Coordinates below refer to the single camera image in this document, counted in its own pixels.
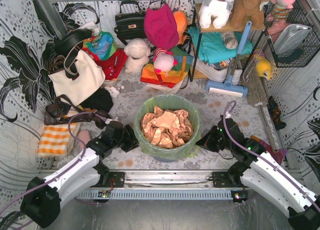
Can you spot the brown patterned bag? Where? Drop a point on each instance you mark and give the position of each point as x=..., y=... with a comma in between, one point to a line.
x=62, y=110

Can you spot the metal pole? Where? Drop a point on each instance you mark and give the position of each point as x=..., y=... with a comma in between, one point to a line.
x=267, y=129

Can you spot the cream plush sheep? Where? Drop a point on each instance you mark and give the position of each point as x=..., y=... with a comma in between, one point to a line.
x=137, y=51

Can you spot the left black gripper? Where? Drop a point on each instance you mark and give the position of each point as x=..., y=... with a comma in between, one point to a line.
x=125, y=137

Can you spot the wooden metal shelf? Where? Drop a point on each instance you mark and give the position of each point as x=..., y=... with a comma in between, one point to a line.
x=225, y=27

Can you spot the black leather handbag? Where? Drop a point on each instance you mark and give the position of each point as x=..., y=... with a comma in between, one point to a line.
x=130, y=26

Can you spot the rainbow striped cloth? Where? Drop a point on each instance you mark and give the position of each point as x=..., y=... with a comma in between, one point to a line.
x=172, y=77

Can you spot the teal folded cloth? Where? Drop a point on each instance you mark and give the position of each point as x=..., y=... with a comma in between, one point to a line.
x=212, y=48

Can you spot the red cloth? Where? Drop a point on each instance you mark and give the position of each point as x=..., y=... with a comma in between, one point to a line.
x=113, y=65

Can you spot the cream canvas tote bag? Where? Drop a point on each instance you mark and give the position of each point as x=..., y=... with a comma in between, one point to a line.
x=88, y=79

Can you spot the pink eyeglass case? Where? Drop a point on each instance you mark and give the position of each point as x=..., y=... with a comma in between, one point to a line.
x=85, y=136

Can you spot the black cloth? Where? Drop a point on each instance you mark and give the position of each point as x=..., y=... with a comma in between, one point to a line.
x=99, y=100

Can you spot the white plush dog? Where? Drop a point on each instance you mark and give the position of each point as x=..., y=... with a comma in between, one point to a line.
x=215, y=13

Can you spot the orange checkered towel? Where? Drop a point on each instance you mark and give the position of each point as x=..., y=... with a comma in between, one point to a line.
x=55, y=141

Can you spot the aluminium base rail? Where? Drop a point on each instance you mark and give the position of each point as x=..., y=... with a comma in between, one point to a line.
x=176, y=185

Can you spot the green trash bag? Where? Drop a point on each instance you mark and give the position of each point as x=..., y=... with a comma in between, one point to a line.
x=168, y=102

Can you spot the blue floor sweeper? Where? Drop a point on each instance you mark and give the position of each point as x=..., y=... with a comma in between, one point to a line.
x=227, y=87

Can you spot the silver foil pouch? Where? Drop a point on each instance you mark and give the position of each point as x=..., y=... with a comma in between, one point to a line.
x=291, y=37

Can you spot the colorful patterned bag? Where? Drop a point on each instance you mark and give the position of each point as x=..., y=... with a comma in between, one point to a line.
x=100, y=47

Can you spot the grey sneaker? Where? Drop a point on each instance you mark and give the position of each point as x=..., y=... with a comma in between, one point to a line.
x=229, y=39

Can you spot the yellow plush duck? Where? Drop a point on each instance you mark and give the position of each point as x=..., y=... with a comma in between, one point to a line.
x=262, y=65

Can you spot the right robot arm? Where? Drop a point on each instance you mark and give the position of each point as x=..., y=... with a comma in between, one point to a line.
x=255, y=168

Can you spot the black wire basket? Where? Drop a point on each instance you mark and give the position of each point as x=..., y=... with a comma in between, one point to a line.
x=306, y=51

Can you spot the brown teddy bear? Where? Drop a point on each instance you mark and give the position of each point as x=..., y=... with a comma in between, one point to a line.
x=251, y=9

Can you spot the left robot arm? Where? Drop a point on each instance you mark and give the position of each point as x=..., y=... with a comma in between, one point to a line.
x=45, y=198

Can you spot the crumpled brown paper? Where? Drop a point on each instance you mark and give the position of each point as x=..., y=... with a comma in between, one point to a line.
x=166, y=128

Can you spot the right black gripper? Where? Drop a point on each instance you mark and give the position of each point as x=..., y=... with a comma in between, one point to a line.
x=210, y=139

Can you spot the blue trash bin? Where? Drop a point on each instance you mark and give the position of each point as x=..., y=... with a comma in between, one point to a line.
x=169, y=157

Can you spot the pink white plush toy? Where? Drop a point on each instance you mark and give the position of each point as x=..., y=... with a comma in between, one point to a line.
x=163, y=60

